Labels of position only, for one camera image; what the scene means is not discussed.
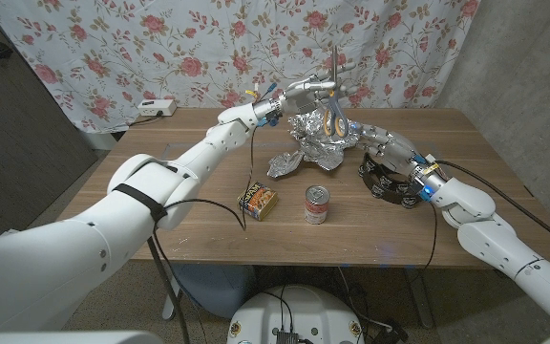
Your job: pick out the white table leg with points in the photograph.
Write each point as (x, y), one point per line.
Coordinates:
(172, 301)

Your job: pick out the dark wooden door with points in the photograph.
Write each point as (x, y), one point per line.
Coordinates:
(17, 143)

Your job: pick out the red white soup can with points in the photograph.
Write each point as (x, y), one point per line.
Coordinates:
(317, 205)

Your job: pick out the yellow blue Spam box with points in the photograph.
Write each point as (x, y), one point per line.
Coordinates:
(257, 200)

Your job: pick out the grey table leg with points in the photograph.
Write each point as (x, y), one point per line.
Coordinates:
(420, 296)

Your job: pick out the small black torso box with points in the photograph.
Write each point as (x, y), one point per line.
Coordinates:
(287, 337)

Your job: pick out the large crumpled aluminum foil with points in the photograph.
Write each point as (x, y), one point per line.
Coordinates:
(315, 143)

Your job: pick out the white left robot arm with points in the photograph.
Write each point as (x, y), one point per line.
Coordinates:
(112, 224)

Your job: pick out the white robot torso base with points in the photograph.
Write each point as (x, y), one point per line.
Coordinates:
(299, 310)

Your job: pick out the floral backdrop cloth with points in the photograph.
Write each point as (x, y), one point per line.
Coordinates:
(160, 52)

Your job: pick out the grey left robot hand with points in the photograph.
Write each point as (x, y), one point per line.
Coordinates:
(308, 93)

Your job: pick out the black power adapter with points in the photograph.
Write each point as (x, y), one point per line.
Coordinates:
(392, 332)

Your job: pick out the small crumpled aluminum foil piece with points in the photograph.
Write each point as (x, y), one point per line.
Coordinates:
(282, 165)

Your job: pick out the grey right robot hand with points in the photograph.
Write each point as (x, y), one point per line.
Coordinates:
(394, 148)

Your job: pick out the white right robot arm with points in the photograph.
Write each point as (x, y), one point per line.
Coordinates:
(504, 239)

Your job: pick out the white power strip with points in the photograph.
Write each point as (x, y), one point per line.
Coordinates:
(157, 107)

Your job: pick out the grey stool under table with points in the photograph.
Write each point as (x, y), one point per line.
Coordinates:
(222, 289)

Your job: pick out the black tambourine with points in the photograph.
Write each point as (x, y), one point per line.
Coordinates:
(385, 188)

